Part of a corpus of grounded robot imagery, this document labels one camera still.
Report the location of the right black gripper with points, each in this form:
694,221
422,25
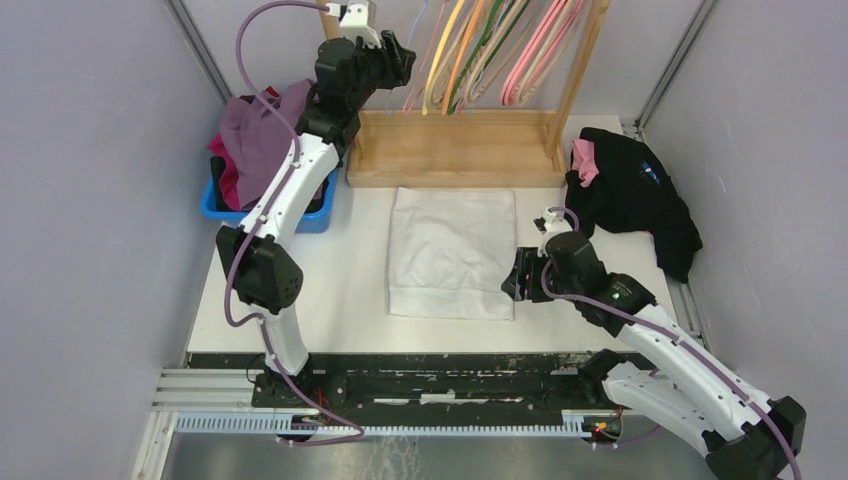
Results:
527,262

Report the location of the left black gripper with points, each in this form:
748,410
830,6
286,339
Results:
396,60

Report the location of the white skirt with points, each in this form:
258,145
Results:
448,253

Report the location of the purple garment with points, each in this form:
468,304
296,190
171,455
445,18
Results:
258,143

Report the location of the beige wooden hanger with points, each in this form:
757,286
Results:
553,45

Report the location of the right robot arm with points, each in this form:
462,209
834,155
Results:
739,430

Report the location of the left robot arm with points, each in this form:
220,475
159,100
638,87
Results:
263,281

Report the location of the wooden hanger rack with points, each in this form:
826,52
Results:
487,149

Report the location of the orange hanger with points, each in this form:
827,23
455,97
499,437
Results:
468,33

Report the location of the yellow hanger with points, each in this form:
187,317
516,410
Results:
439,53

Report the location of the green hanger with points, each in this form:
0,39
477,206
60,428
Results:
496,46

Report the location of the pink hanger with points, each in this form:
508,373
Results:
509,92

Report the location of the pink garment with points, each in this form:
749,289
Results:
584,161

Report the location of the black garment pile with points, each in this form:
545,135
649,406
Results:
634,193

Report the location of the blue plastic bin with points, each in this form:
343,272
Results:
310,223

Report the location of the magenta garment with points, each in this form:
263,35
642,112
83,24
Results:
224,177

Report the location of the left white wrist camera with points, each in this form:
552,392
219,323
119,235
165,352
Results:
357,24

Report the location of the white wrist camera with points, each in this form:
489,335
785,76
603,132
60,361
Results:
357,24
552,222

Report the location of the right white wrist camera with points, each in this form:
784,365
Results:
552,222

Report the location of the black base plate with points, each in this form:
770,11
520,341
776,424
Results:
433,390

